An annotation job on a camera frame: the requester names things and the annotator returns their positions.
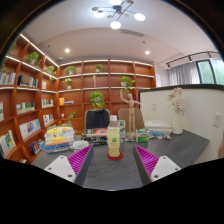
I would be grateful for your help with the stack of colourful books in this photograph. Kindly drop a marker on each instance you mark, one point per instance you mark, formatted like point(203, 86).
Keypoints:
point(59, 138)

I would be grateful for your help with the grey curtain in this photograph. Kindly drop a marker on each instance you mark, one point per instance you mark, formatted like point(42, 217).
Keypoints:
point(184, 74)

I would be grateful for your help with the stack of white boxes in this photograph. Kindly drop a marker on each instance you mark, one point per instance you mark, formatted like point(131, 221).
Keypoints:
point(158, 126)

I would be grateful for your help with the black track light rail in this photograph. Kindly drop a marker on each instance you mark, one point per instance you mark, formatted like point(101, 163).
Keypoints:
point(191, 57)

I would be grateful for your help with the branched ceiling lamp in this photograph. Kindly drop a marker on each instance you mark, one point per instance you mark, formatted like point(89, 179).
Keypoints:
point(115, 24)

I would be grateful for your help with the tall green white carton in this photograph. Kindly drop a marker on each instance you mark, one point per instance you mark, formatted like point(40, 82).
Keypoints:
point(123, 128)

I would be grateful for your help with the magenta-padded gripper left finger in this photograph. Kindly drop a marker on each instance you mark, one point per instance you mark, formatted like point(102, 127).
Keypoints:
point(60, 166)

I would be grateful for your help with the wooden shelf unit with books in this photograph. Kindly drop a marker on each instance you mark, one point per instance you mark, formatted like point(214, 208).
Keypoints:
point(100, 80)

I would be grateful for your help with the white vase with flowers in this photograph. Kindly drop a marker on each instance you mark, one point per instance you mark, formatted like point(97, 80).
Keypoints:
point(177, 121)

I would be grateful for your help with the window with dark frame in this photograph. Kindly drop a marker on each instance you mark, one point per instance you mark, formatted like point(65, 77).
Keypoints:
point(211, 71)

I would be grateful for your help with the yellow drink bottle white cap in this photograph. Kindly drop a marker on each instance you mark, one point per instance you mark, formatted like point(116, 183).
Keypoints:
point(114, 140)

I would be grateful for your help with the beige chair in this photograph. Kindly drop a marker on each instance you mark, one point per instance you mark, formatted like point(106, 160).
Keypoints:
point(138, 116)

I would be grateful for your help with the white wall socket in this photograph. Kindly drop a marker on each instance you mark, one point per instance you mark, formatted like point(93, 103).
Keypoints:
point(217, 120)

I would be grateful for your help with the round recessed ceiling light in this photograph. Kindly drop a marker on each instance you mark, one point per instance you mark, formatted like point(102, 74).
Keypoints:
point(67, 50)
point(147, 52)

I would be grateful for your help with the ceiling air vent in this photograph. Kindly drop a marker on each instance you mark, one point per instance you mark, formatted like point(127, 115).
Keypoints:
point(132, 32)

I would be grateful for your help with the wooden artist mannequin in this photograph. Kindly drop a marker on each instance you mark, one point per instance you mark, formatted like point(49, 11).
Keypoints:
point(131, 113)

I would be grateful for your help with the chair with dark jacket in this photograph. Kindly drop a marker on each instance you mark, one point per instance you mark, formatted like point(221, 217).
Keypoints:
point(97, 119)

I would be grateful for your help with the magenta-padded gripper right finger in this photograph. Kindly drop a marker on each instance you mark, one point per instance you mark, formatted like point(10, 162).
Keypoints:
point(165, 168)

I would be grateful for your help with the green and white box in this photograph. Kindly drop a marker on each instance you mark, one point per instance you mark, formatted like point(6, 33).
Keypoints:
point(142, 136)

